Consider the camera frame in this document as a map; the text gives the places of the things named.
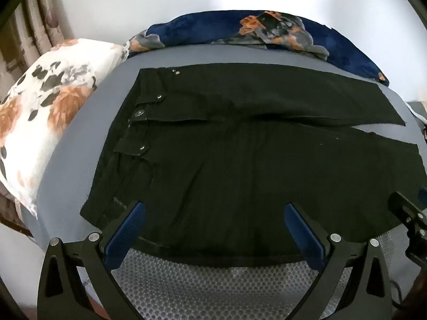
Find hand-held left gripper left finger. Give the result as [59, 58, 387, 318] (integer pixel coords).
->
[36, 201, 147, 320]

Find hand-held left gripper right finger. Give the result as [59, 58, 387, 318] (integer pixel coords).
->
[283, 202, 393, 320]

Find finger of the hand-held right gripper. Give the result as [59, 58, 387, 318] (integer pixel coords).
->
[388, 191, 427, 228]

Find black pants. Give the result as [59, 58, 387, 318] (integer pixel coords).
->
[79, 63, 425, 265]

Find grey textured mattress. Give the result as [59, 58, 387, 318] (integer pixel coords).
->
[20, 42, 427, 320]

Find white floral pillow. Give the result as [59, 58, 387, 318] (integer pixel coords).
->
[0, 38, 129, 219]

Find blue floral blanket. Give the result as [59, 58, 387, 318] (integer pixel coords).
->
[125, 11, 390, 85]

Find beige patterned curtain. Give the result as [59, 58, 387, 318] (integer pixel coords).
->
[0, 0, 76, 101]

